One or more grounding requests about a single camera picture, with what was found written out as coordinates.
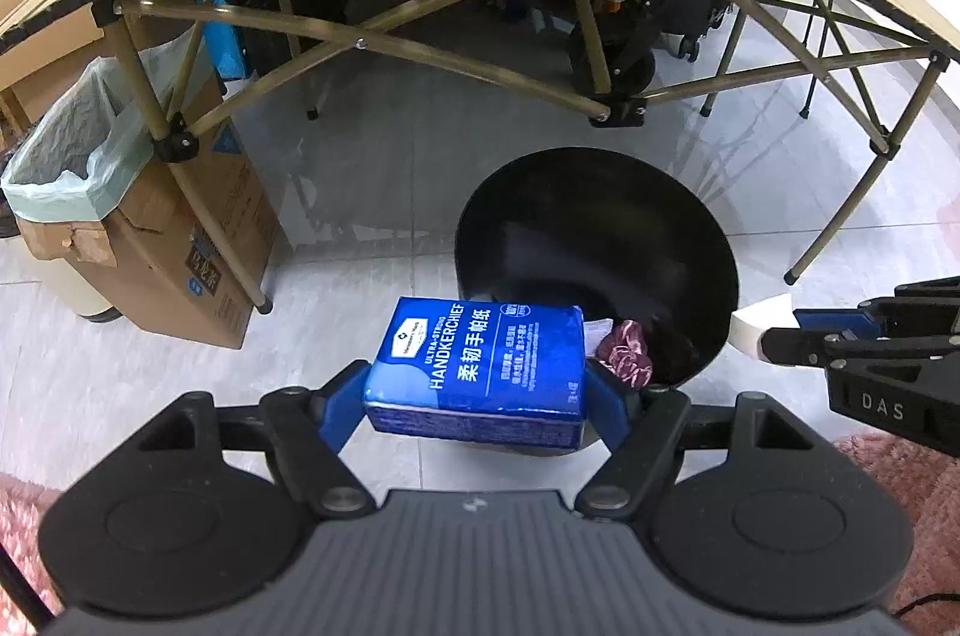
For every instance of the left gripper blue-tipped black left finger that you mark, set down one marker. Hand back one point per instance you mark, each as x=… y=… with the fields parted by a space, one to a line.
x=301 y=433

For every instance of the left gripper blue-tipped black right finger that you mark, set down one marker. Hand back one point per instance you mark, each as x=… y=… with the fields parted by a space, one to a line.
x=647 y=434

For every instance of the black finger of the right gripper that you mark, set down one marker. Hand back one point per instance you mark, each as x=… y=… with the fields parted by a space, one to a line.
x=918 y=320

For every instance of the purple satin scrunchie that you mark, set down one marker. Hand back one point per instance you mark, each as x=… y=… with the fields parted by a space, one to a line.
x=623 y=351

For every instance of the blue tissue pack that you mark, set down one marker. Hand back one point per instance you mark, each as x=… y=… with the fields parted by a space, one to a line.
x=502 y=374

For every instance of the black trash bin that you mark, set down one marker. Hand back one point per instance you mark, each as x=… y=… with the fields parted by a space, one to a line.
x=615 y=237

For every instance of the cardboard box with liner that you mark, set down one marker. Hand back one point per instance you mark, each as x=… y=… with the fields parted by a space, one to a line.
x=87 y=187

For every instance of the folding table frame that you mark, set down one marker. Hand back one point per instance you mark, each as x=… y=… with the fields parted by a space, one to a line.
x=404 y=145

